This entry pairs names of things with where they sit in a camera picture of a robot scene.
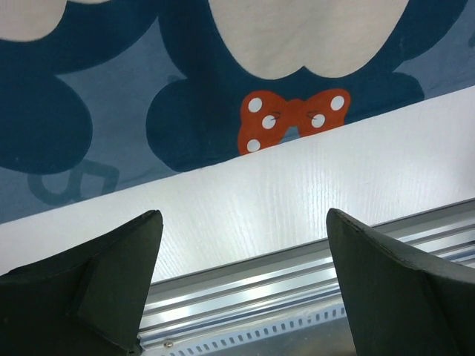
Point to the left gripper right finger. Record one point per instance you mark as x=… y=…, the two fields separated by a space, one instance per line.
x=400 y=300

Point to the aluminium mounting rail frame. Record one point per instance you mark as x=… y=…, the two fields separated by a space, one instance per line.
x=289 y=283

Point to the perforated metal cable strip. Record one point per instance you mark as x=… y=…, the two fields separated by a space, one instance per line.
x=252 y=336

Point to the blue cartoon placemat cloth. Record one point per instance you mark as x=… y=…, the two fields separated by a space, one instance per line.
x=100 y=96

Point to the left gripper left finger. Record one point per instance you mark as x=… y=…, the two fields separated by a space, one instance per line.
x=87 y=300

